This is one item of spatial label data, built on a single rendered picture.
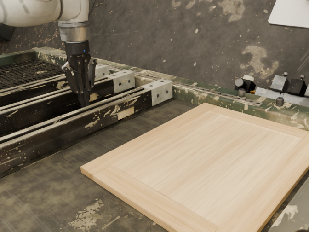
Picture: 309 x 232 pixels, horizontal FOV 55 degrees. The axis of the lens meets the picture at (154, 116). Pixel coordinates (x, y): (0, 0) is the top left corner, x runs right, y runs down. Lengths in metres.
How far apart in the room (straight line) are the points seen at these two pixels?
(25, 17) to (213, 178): 0.60
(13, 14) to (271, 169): 0.72
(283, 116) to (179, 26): 1.75
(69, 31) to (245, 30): 1.58
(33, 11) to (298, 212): 0.73
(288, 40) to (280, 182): 1.51
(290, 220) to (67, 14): 0.74
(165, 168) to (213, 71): 1.57
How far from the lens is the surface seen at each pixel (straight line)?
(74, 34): 0.94
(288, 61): 2.09
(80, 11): 0.93
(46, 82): 1.35
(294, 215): 0.64
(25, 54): 2.15
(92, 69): 1.02
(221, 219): 0.63
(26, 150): 0.90
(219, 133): 0.93
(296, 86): 1.19
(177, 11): 2.71
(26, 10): 0.81
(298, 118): 1.01
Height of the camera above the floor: 1.87
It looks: 51 degrees down
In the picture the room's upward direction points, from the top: 67 degrees counter-clockwise
